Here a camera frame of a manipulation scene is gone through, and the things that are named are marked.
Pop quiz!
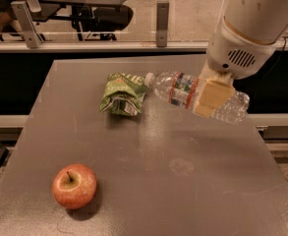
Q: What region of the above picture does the metal barrier bracket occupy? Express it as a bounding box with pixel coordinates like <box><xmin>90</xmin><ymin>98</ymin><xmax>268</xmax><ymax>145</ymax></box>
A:
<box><xmin>11</xmin><ymin>1</ymin><xmax>42</xmax><ymax>48</ymax></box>
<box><xmin>156</xmin><ymin>1</ymin><xmax>169</xmax><ymax>47</ymax></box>

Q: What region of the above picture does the left metal barrier bracket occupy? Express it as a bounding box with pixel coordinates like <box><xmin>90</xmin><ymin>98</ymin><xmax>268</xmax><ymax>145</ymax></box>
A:
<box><xmin>11</xmin><ymin>1</ymin><xmax>42</xmax><ymax>48</ymax></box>

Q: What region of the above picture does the red apple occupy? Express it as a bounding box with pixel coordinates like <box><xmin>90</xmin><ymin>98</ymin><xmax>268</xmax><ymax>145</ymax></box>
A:
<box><xmin>52</xmin><ymin>163</ymin><xmax>97</xmax><ymax>209</ymax></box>

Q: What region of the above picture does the green chip bag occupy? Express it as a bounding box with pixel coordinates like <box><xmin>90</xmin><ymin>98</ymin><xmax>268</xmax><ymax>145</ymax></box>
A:
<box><xmin>99</xmin><ymin>73</ymin><xmax>147</xmax><ymax>117</ymax></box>

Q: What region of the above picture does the middle metal barrier bracket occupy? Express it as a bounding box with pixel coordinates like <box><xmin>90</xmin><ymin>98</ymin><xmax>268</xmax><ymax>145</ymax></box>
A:
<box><xmin>156</xmin><ymin>1</ymin><xmax>169</xmax><ymax>47</ymax></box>

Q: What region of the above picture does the dark background desk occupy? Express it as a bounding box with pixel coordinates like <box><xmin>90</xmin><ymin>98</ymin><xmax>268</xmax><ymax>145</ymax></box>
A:
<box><xmin>30</xmin><ymin>0</ymin><xmax>128</xmax><ymax>22</ymax></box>

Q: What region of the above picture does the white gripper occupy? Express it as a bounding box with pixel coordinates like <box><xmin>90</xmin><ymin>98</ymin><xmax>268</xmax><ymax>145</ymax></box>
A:
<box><xmin>192</xmin><ymin>17</ymin><xmax>277</xmax><ymax>118</ymax></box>

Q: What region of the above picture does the black office chair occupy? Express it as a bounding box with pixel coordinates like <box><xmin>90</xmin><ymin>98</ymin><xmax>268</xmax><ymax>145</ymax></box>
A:
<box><xmin>72</xmin><ymin>5</ymin><xmax>134</xmax><ymax>41</ymax></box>

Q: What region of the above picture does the clear acrylic barrier panel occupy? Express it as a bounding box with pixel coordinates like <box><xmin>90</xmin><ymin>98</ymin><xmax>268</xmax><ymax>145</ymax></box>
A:
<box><xmin>0</xmin><ymin>0</ymin><xmax>288</xmax><ymax>44</ymax></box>

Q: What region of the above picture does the clear plastic water bottle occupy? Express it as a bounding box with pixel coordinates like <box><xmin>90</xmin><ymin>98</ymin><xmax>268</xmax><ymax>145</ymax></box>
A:
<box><xmin>144</xmin><ymin>71</ymin><xmax>250</xmax><ymax>124</ymax></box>

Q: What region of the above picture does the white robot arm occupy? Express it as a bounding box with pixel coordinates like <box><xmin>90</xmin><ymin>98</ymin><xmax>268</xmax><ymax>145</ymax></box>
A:
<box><xmin>193</xmin><ymin>0</ymin><xmax>288</xmax><ymax>117</ymax></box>

